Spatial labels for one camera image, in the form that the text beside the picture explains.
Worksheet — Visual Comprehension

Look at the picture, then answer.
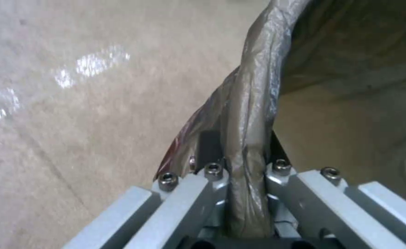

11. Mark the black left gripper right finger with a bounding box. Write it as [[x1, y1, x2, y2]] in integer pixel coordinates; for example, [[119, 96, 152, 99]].
[[264, 129, 406, 249]]

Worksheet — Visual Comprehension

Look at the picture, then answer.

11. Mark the translucent grey plastic bin liner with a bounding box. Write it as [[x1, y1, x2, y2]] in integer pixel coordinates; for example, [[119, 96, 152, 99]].
[[158, 0, 406, 239]]

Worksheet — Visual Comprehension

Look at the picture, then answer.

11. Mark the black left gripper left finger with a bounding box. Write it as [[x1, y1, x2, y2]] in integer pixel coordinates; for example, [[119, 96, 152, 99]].
[[63, 131, 230, 249]]

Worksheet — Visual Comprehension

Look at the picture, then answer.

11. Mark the trash can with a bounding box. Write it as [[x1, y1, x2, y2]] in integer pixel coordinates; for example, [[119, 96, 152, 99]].
[[158, 0, 406, 239]]

